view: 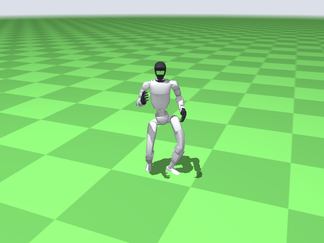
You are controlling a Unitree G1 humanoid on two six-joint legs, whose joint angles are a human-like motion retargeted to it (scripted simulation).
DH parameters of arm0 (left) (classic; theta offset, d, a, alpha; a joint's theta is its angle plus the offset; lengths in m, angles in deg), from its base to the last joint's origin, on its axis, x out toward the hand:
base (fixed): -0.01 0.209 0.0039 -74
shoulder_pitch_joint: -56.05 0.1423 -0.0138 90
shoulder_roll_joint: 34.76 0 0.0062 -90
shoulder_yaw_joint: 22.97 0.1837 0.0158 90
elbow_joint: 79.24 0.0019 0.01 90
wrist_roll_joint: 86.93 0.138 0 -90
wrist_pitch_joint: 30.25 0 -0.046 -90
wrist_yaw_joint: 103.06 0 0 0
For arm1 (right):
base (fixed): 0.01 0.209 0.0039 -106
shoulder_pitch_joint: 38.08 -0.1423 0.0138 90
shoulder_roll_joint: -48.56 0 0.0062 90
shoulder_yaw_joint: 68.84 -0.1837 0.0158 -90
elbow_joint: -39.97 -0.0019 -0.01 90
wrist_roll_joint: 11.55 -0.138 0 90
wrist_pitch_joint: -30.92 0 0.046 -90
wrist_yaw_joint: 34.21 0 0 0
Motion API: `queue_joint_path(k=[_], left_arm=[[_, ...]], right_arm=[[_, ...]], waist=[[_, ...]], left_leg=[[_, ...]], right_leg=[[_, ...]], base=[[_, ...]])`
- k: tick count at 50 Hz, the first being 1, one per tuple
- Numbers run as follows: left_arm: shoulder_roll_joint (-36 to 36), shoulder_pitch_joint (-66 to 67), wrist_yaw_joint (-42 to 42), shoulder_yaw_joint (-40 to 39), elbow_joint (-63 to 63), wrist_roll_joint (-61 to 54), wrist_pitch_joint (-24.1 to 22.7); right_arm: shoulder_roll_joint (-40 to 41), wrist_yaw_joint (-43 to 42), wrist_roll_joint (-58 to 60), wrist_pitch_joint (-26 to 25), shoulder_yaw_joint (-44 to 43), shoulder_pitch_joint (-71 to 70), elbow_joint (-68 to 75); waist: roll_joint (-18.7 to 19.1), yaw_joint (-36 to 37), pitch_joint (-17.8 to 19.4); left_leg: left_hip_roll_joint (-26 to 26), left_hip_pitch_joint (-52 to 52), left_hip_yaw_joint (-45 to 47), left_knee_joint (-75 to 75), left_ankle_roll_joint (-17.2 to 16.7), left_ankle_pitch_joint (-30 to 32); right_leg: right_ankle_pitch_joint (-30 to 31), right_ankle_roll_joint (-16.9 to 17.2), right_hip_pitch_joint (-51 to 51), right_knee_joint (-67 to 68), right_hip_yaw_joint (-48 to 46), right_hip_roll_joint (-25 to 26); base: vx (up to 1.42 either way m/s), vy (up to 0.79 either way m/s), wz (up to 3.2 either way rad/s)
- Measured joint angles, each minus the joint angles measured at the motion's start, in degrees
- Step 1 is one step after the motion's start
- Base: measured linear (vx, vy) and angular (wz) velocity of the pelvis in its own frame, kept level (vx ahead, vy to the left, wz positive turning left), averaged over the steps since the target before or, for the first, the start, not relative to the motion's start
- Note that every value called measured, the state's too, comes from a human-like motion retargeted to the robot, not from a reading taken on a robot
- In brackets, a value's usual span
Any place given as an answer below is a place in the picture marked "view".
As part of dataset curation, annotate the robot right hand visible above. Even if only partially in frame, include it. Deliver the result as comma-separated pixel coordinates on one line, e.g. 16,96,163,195
140,91,148,105

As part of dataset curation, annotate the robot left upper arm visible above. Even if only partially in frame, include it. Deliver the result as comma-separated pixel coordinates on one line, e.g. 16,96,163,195
170,80,182,103

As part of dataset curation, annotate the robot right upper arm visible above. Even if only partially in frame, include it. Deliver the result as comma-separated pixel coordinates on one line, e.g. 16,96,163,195
138,81,151,100

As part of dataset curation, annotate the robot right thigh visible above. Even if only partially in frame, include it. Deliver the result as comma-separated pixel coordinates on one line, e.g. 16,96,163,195
146,119,158,158

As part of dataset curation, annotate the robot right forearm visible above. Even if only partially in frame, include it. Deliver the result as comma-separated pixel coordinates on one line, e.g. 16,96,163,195
136,99,147,107

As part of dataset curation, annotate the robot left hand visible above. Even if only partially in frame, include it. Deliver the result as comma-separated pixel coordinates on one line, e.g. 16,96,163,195
179,108,186,122

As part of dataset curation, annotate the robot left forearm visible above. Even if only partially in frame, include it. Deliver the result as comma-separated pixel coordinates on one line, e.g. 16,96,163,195
178,97,185,112

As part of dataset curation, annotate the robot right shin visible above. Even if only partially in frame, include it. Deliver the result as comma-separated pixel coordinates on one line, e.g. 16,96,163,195
145,155,152,164

